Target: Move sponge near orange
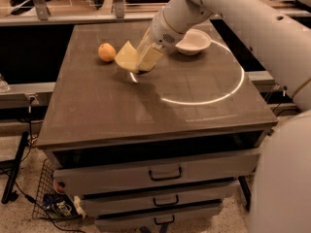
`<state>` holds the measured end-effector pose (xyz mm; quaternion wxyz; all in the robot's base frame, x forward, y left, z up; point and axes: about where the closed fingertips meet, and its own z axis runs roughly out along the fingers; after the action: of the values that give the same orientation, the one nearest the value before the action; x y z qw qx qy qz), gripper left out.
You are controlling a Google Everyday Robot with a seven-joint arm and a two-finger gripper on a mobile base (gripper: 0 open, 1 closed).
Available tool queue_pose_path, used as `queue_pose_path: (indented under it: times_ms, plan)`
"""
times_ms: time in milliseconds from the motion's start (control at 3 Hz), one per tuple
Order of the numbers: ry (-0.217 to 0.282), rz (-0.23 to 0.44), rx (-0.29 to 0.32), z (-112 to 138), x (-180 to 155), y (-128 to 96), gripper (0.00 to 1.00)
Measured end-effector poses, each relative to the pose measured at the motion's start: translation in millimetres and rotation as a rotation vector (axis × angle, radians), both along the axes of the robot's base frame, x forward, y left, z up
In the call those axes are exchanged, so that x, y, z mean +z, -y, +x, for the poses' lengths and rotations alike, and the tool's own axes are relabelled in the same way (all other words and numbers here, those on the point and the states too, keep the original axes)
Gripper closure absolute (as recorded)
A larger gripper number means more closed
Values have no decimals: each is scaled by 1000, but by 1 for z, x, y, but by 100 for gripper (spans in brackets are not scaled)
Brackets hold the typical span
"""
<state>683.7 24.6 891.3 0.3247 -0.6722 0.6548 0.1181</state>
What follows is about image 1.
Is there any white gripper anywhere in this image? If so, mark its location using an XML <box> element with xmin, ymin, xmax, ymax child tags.
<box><xmin>136</xmin><ymin>12</ymin><xmax>184</xmax><ymax>72</ymax></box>

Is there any yellow wavy sponge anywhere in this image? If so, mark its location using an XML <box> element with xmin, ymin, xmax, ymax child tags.
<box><xmin>115</xmin><ymin>41</ymin><xmax>139</xmax><ymax>73</ymax></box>

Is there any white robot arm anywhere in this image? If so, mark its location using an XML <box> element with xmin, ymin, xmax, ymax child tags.
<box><xmin>143</xmin><ymin>0</ymin><xmax>311</xmax><ymax>233</ymax></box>

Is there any orange fruit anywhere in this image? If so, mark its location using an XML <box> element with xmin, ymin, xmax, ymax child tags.
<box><xmin>98</xmin><ymin>43</ymin><xmax>116</xmax><ymax>62</ymax></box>

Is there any white bowl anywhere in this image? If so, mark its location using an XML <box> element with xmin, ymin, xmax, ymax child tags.
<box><xmin>176</xmin><ymin>29</ymin><xmax>212</xmax><ymax>56</ymax></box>

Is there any grey drawer cabinet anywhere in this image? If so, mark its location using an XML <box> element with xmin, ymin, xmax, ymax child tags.
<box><xmin>35</xmin><ymin>18</ymin><xmax>279</xmax><ymax>233</ymax></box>

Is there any black left stand leg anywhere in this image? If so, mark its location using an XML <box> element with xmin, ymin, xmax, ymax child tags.
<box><xmin>0</xmin><ymin>132</ymin><xmax>28</xmax><ymax>204</ymax></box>

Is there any black stand leg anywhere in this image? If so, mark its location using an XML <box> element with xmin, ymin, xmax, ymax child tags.
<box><xmin>238</xmin><ymin>176</ymin><xmax>251</xmax><ymax>211</ymax></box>
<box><xmin>0</xmin><ymin>132</ymin><xmax>28</xmax><ymax>204</ymax></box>

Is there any black right stand leg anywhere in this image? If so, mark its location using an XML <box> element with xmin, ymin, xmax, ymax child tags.
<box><xmin>238</xmin><ymin>176</ymin><xmax>251</xmax><ymax>211</ymax></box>

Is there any blue snack bag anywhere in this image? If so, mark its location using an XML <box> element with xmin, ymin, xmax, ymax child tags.
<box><xmin>43</xmin><ymin>193</ymin><xmax>78</xmax><ymax>217</ymax></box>

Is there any top drawer with handle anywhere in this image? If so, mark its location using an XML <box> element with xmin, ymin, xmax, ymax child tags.
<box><xmin>53</xmin><ymin>149</ymin><xmax>260</xmax><ymax>195</ymax></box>

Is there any drawer with handle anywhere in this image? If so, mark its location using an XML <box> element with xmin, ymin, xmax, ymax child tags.
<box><xmin>81</xmin><ymin>180</ymin><xmax>239</xmax><ymax>218</ymax></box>
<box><xmin>53</xmin><ymin>149</ymin><xmax>260</xmax><ymax>195</ymax></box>
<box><xmin>95</xmin><ymin>200</ymin><xmax>223</xmax><ymax>232</ymax></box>

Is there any middle drawer with handle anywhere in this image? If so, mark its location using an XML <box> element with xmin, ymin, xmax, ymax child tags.
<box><xmin>81</xmin><ymin>180</ymin><xmax>239</xmax><ymax>218</ymax></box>

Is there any bottom drawer with handle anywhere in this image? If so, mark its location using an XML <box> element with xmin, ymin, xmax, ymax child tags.
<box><xmin>95</xmin><ymin>200</ymin><xmax>223</xmax><ymax>232</ymax></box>

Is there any wire mesh basket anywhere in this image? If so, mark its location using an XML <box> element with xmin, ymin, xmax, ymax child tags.
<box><xmin>32</xmin><ymin>159</ymin><xmax>82</xmax><ymax>221</ymax></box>

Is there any black floor cable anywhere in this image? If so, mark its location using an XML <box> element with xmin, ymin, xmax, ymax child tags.
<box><xmin>0</xmin><ymin>95</ymin><xmax>86</xmax><ymax>233</ymax></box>

